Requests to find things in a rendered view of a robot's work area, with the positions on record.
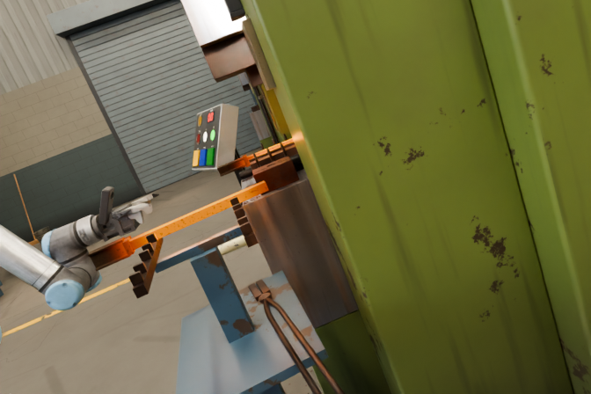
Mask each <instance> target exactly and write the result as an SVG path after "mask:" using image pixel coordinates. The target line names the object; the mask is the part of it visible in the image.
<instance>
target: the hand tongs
mask: <svg viewBox="0 0 591 394"><path fill-rule="evenodd" d="M256 284H257V286H258V287H259V288H257V286H256V285H255V283H253V284H251V285H250V286H248V287H249V289H250V290H251V292H252V294H253V296H254V298H255V299H256V301H259V302H260V303H263V304H264V309H265V313H266V316H267V318H268V320H269V321H270V323H271V325H272V326H273V328H274V329H275V331H276V333H277V334H278V336H279V338H280V339H281V342H282V343H283V345H284V347H286V349H287V351H288V353H289V355H290V356H291V358H292V359H293V361H294V363H295V364H296V366H297V367H298V369H299V371H300V372H301V374H302V376H303V378H304V380H305V381H306V383H307V384H308V385H309V387H310V389H311V391H312V392H313V394H322V392H321V391H320V389H319V388H318V387H317V385H316V384H315V382H314V380H313V379H312V377H311V376H310V374H309V372H308V370H307V369H306V368H305V367H304V365H303V363H302V362H301V360H300V358H299V357H298V355H297V354H296V352H295V350H294V349H293V347H292V346H291V345H290V343H289V342H288V340H287V338H286V336H285V335H284V333H283V332H282V330H281V328H280V327H279V326H278V324H277V323H276V321H275V319H274V317H273V316H272V314H271V311H270V309H269V305H268V304H271V305H272V306H274V307H275V309H277V310H278V311H279V312H280V314H281V316H282V317H283V318H284V320H285V321H286V323H287V324H288V326H289V327H290V329H291V330H292V332H293V333H294V334H295V336H296V337H297V338H298V340H299V341H300V342H301V344H302V345H303V347H304V349H305V350H306V351H307V353H308V354H309V356H310V358H311V359H312V360H313V361H314V362H315V364H316V365H317V367H318V368H319V370H320V371H321V373H322V374H323V376H324V377H325V379H326V380H327V382H328V383H329V384H330V385H331V387H332V388H333V390H334V391H335V393H336V394H346V393H345V392H344V391H343V390H342V389H341V388H340V386H339V384H338V383H337V382H336V380H335V379H334V378H333V376H332V374H331V373H330V372H329V370H328V369H327V368H326V366H325V365H324V363H323V362H321V360H320V359H319V357H318V356H317V354H316V353H315V352H314V350H313V349H312V348H311V346H310V344H309V343H308V342H307V340H306V339H305V338H304V336H303V335H302V334H301V333H300V331H299V330H298V329H297V327H296V326H295V324H294V323H293V322H292V320H291V319H290V318H289V316H288V315H287V313H286V312H285V311H284V309H283V308H282V307H281V306H280V305H279V304H278V303H276V302H275V301H273V300H272V297H271V295H270V294H272V293H271V291H270V289H269V288H268V286H267V285H266V284H265V283H264V282H263V280H262V279H261V280H259V281H256ZM259 289H260V291H261V292H262V294H261V293H260V291H259Z"/></svg>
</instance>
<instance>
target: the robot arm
mask: <svg viewBox="0 0 591 394"><path fill-rule="evenodd" d="M158 195H159V194H158V193H152V194H149V195H147V196H144V197H142V198H140V199H138V200H136V201H132V202H130V203H128V204H126V205H123V206H121V207H119V208H116V209H113V210H112V208H113V197H114V187H110V186H108V187H106V188H105V189H103V190H102V193H101V202H100V209H99V215H96V216H95V215H88V216H86V217H84V218H82V219H79V220H78V221H75V222H73V223H70V224H67V225H65V226H62V227H61V228H58V229H54V230H52V231H50V232H48V233H47V234H45V235H44V237H43V238H42V241H41V246H42V251H43V252H44V253H43V252H40V251H39V250H37V249H36V248H34V247H33V246H31V245H30V244H28V243H27V242H26V241H24V240H23V239H21V238H20V237H18V236H16V235H15V234H13V233H12V232H10V231H9V230H7V229H6V228H5V227H3V226H2V225H0V266H1V267H2V268H4V269H6V270H7V271H9V272H10V273H12V274H14V275H16V276H17V277H19V279H21V280H22V281H25V282H26V283H28V284H29V285H31V286H32V287H34V288H36V289H37V291H39V292H41V293H42V294H43V295H44V296H45V298H46V302H47V304H48V305H49V306H50V307H51V308H53V309H55V310H70V309H72V308H74V307H75V306H76V305H78V303H80V302H81V301H82V299H83V298H84V294H85V293H87V292H89V291H91V290H93V289H94V288H96V287H97V286H98V285H99V283H100V282H101V281H102V276H101V274H100V271H99V270H98V271H96V267H95V266H94V264H93V262H92V260H91V258H90V257H88V254H89V252H88V250H87V248H86V247H87V246H89V245H91V244H95V243H97V242H99V241H102V240H103V239H104V241H105V242H106V241H108V240H109V239H110V238H113V237H117V236H121V237H122V236H124V235H127V234H128V233H130V232H133V231H135V230H136V229H137V227H138V226H139V225H140V224H141V223H144V220H143V215H142V211H144V212H146V213H147V214H150V213H151V212H152V205H151V199H153V198H155V197H157V196H158ZM55 260H57V262H58V263H57V262H56V261H55Z"/></svg>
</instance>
